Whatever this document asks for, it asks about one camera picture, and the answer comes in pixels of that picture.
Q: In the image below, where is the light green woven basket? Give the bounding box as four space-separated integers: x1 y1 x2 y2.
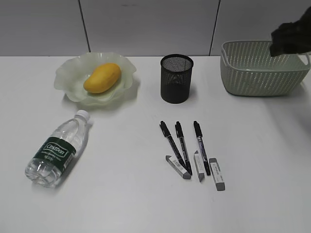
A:
220 40 311 97

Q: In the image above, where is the grey white eraser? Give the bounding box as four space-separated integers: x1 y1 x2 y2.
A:
209 158 225 191
165 155 191 180
193 150 205 183

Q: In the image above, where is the black marker pen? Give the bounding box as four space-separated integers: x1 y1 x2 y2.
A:
175 121 192 175
193 121 211 176
160 121 189 172

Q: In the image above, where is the yellow mango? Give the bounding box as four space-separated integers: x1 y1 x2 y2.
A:
83 63 121 94

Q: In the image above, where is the frosted green wavy plate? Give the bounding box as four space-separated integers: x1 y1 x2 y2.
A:
54 52 137 105

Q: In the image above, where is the black mesh pen holder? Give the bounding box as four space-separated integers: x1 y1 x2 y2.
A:
160 54 194 104

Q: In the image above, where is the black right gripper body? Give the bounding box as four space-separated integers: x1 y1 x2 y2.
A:
269 8 311 57

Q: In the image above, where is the clear water bottle green label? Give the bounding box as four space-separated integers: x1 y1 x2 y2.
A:
25 110 90 188

